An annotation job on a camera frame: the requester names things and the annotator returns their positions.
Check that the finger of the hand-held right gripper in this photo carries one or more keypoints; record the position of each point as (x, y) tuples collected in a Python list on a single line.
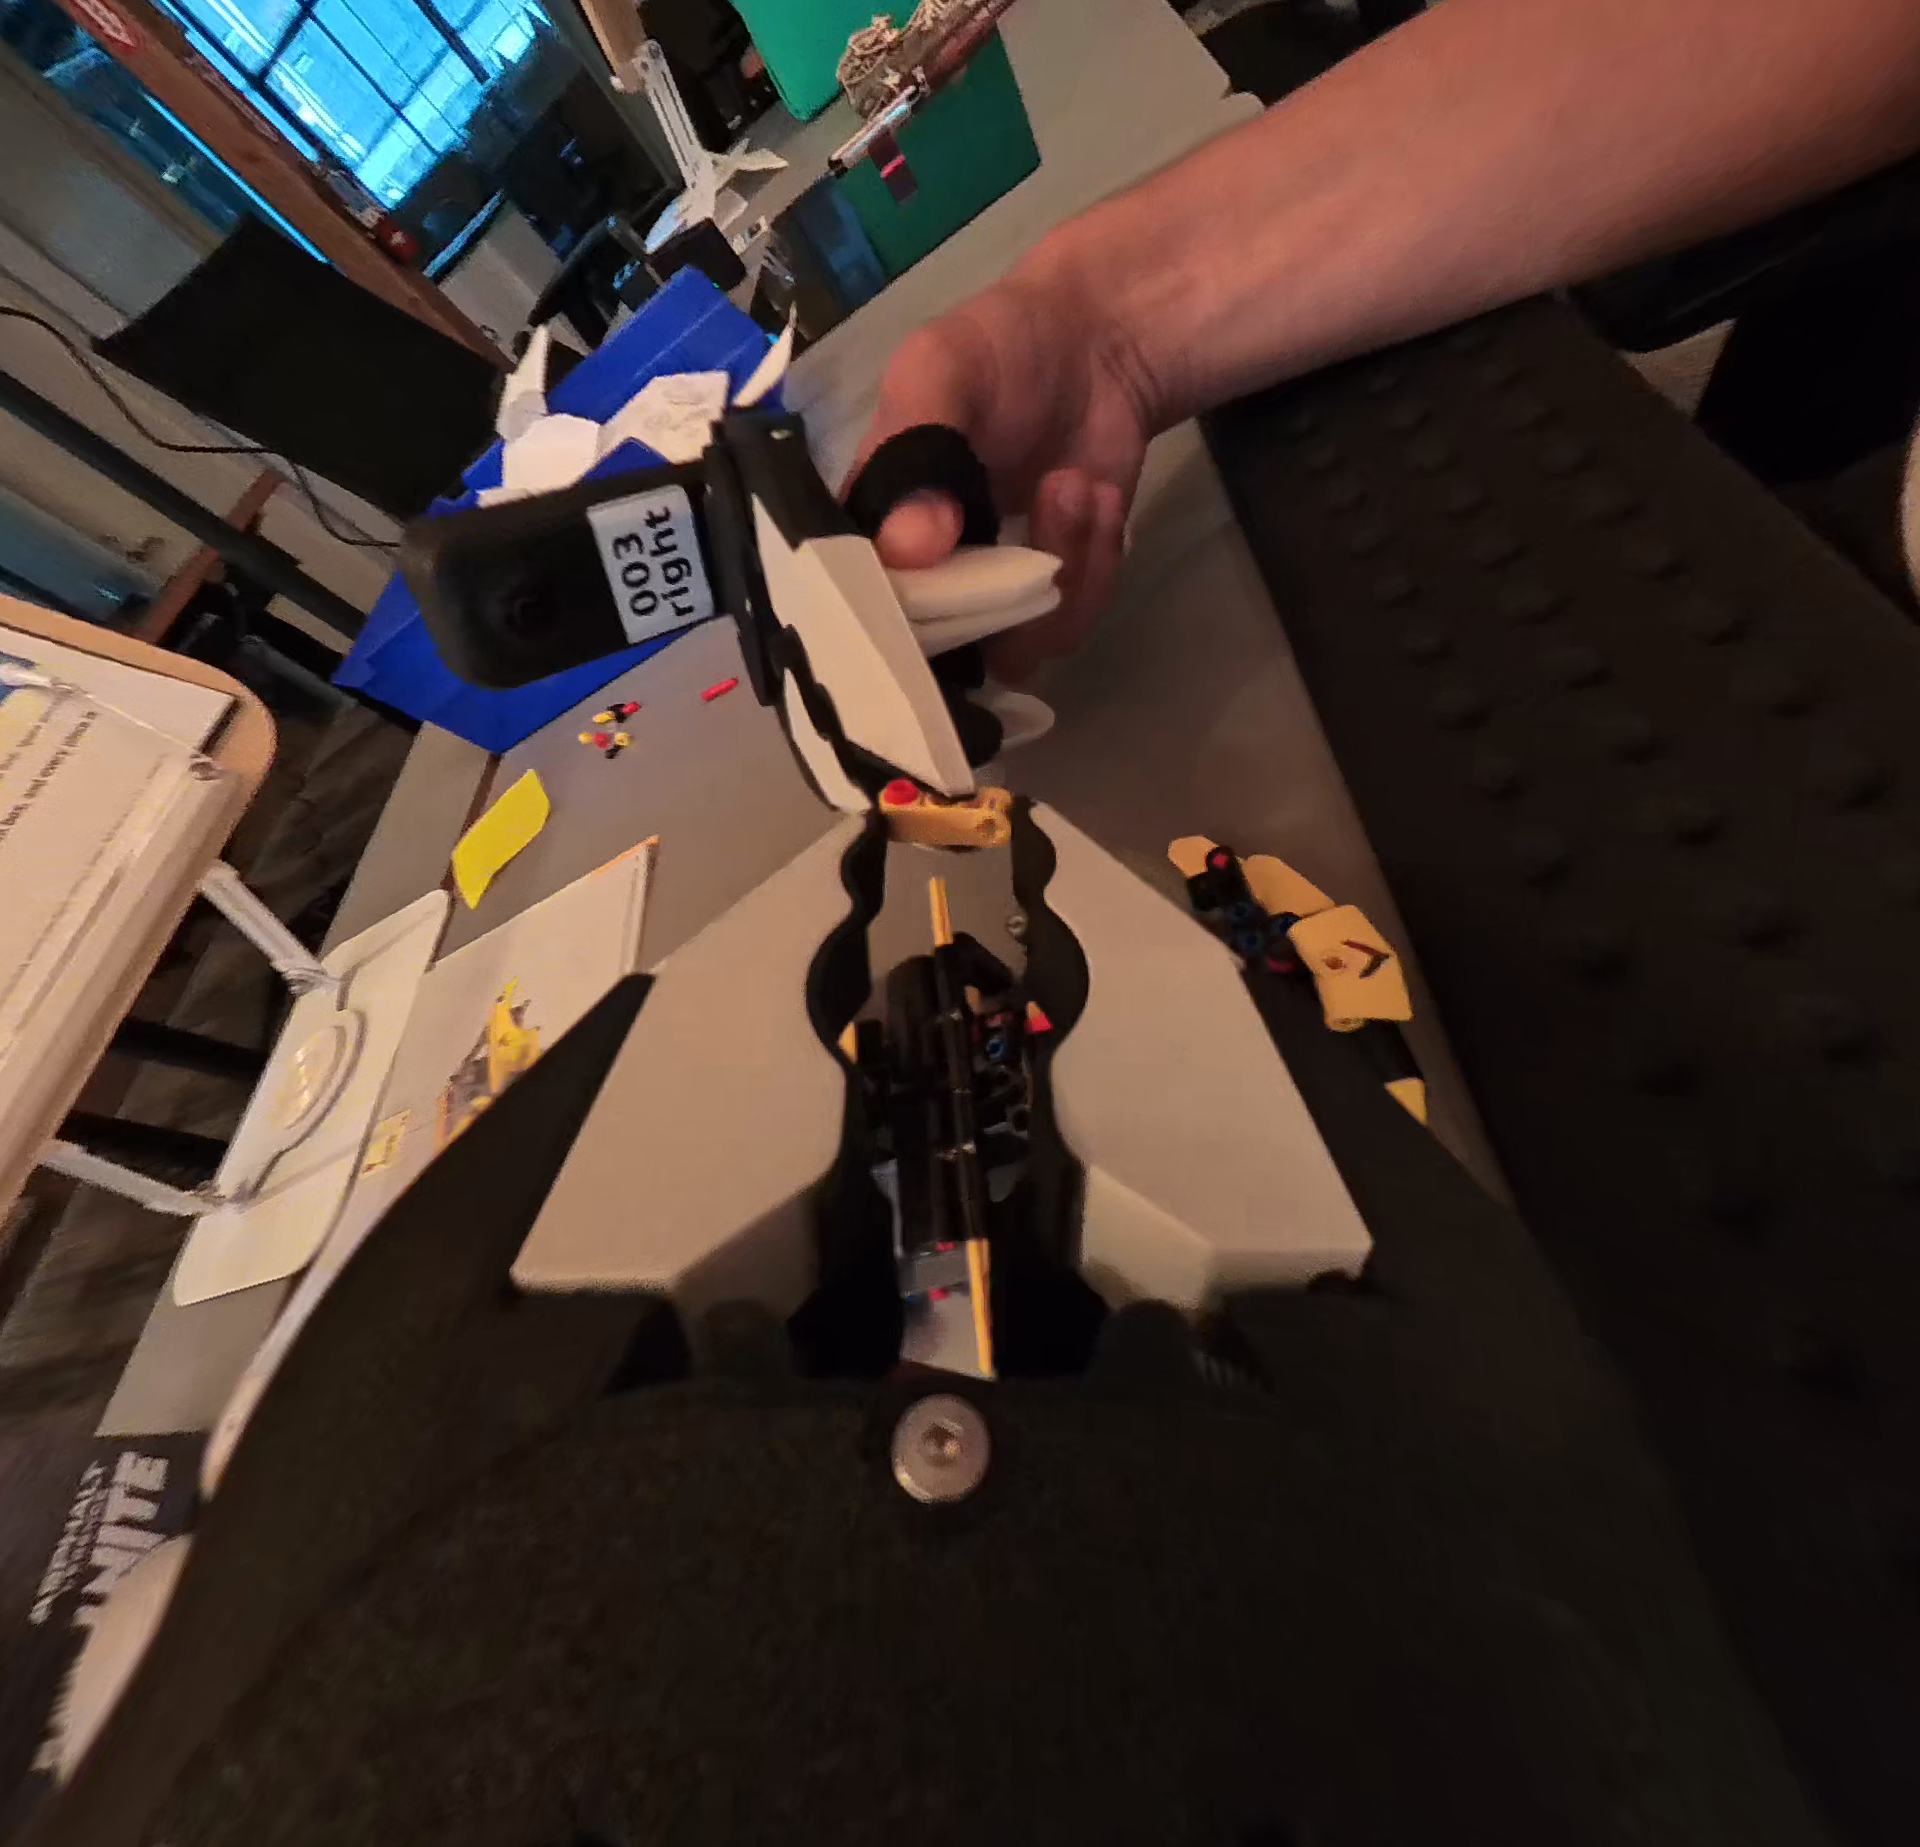
[(855, 632), (827, 767)]

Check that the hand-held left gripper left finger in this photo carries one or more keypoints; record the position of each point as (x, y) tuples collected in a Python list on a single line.
[(675, 1128)]

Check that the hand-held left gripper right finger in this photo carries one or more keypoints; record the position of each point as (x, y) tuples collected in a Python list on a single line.
[(1200, 1128)]

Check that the small yellow connector red pin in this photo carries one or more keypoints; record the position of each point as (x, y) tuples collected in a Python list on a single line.
[(946, 820)]

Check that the yellow toy brick car model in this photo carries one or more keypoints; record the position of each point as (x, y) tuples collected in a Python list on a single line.
[(961, 1128)]

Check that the person's right forearm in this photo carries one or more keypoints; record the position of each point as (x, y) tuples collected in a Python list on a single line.
[(1500, 182)]

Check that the grey desk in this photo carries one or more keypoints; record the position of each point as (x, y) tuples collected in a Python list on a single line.
[(1231, 707)]

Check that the white desk stand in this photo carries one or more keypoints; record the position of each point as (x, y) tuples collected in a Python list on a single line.
[(683, 137)]

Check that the person's right hand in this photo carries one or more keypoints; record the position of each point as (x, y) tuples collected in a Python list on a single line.
[(1036, 377)]

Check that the blue plastic bin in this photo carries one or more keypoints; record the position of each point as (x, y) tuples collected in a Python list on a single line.
[(421, 678)]

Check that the crumpled white paper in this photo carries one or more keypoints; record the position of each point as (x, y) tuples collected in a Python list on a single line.
[(555, 452)]

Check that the pile of small brick pins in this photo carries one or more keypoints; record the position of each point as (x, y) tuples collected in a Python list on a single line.
[(607, 742)]

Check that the open instruction booklet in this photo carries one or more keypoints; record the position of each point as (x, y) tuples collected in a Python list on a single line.
[(571, 948)]

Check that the yellow paper sheet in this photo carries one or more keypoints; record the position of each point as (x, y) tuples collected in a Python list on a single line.
[(502, 833)]

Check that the black monitor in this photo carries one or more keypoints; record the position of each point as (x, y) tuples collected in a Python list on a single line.
[(301, 362)]

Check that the white sign stand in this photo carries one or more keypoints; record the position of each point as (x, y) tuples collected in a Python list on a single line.
[(315, 1067)]

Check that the green box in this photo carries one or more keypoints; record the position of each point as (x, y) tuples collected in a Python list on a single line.
[(795, 2)]

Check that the black toy set box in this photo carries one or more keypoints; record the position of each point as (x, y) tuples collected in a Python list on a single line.
[(105, 1563)]

